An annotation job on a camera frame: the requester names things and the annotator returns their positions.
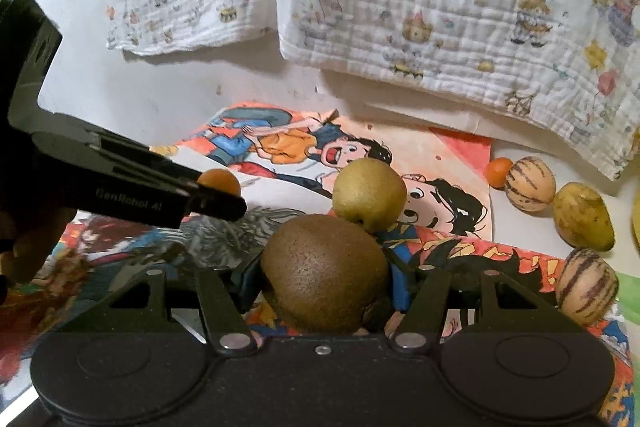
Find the brown kiwi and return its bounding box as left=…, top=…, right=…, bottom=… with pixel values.
left=260, top=214, right=392, bottom=337

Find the cartoon children poster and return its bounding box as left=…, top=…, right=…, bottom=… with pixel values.
left=172, top=104, right=495, bottom=244

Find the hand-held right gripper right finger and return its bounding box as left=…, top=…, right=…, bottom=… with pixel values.
left=387, top=252, right=571, bottom=353

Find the yellow-green round pear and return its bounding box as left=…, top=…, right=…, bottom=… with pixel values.
left=332, top=158, right=408, bottom=234

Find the small orange kumquat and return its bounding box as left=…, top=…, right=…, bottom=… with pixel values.
left=197, top=168, right=242, bottom=196

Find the striped pepino melon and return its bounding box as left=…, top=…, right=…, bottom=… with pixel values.
left=555, top=248, right=620, bottom=327
left=504, top=156, right=557, bottom=212

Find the yellow-green mango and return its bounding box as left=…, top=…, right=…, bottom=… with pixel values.
left=551, top=182, right=616, bottom=253

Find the person's left hand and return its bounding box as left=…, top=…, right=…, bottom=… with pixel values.
left=0, top=207, right=68, bottom=290

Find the small orange tangerine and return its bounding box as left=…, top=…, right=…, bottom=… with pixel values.
left=485, top=158, right=514, bottom=188

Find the grey sketch cartoon poster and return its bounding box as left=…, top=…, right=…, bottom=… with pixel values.
left=42, top=147, right=336, bottom=308

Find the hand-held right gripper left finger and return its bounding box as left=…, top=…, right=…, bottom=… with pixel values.
left=75, top=251, right=267, bottom=354

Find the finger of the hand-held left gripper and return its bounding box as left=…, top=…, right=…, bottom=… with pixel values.
left=186, top=186, right=248, bottom=223
left=149, top=146, right=204, bottom=184

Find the Winnie the Pooh cloth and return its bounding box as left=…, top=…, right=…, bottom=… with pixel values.
left=612, top=271, right=640, bottom=343

